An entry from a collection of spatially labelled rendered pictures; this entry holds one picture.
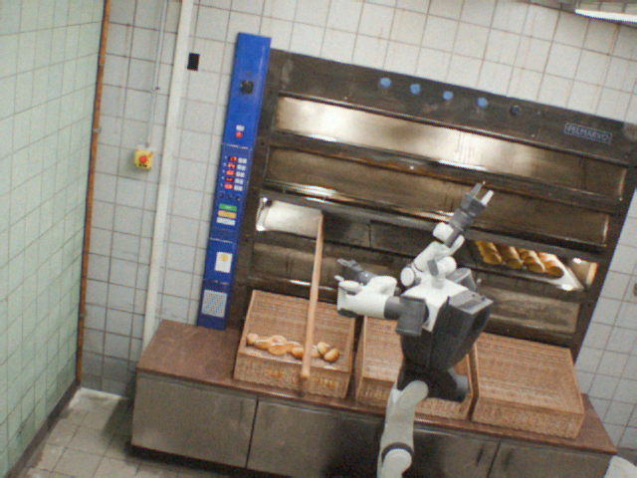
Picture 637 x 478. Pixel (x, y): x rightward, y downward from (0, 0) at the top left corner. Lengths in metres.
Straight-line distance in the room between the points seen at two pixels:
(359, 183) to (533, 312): 1.18
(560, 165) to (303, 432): 1.84
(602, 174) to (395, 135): 1.07
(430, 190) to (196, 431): 1.68
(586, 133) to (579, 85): 0.25
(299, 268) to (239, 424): 0.86
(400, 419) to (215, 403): 0.97
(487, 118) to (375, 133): 0.55
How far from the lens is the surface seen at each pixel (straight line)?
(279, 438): 3.57
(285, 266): 3.71
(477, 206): 3.04
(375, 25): 3.43
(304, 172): 3.54
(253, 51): 3.44
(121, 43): 3.62
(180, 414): 3.58
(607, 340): 4.12
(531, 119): 3.60
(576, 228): 3.79
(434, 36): 3.45
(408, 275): 3.14
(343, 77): 3.46
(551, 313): 3.95
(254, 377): 3.46
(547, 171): 3.66
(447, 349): 2.75
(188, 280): 3.83
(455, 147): 3.54
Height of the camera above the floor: 2.43
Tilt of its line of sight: 20 degrees down
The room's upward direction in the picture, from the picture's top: 11 degrees clockwise
